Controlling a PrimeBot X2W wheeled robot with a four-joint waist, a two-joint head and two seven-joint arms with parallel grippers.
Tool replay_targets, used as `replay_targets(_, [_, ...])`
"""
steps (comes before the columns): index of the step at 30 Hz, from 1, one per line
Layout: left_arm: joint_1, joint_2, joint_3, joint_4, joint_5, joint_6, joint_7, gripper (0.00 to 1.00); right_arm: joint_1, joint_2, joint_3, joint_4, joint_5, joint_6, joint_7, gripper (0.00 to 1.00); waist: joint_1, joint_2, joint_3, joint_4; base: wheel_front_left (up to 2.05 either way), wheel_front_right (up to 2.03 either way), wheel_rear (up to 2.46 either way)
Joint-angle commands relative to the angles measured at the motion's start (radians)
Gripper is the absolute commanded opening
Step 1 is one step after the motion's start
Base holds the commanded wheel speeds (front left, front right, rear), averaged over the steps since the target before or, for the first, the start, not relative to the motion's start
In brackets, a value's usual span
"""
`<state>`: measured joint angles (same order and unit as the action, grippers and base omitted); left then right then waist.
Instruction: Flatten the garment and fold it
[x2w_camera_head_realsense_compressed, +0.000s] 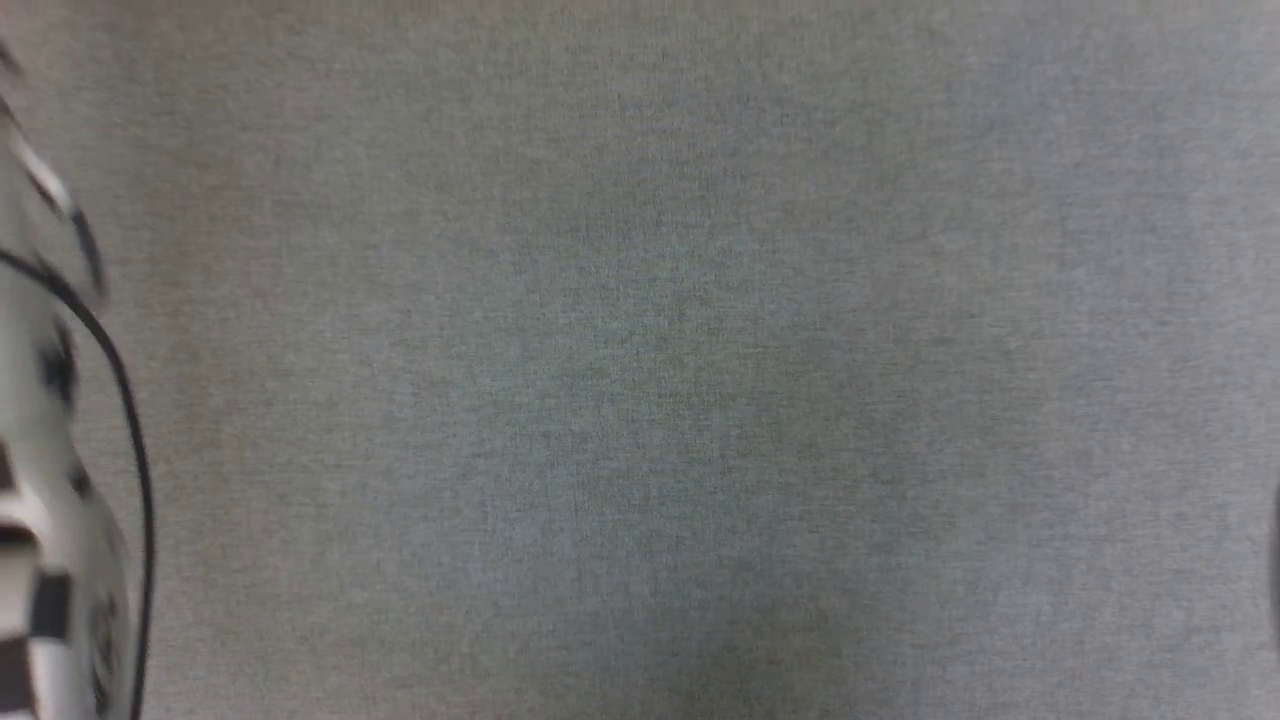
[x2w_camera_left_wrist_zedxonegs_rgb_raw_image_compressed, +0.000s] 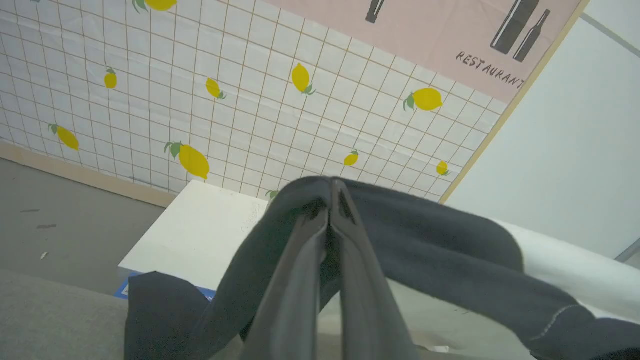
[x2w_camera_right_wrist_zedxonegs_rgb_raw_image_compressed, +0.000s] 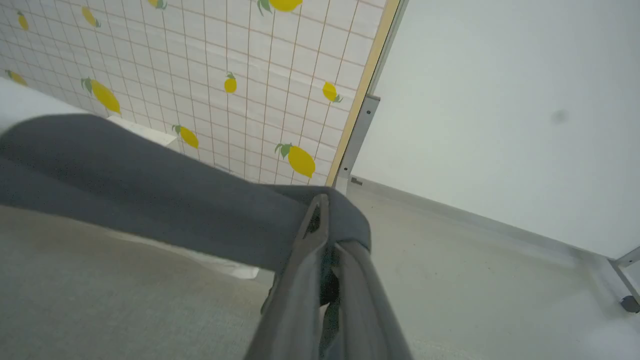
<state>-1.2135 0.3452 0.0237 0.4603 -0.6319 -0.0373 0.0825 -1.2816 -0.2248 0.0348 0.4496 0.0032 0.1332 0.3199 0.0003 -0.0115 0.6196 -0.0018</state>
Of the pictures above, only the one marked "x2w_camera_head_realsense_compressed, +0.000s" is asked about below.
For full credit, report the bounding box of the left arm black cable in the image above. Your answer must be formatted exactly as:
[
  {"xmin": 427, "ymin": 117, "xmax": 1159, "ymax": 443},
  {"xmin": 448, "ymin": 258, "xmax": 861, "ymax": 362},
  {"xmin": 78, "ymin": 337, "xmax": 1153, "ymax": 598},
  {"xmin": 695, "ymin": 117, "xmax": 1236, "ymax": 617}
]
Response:
[{"xmin": 0, "ymin": 248, "xmax": 157, "ymax": 720}]

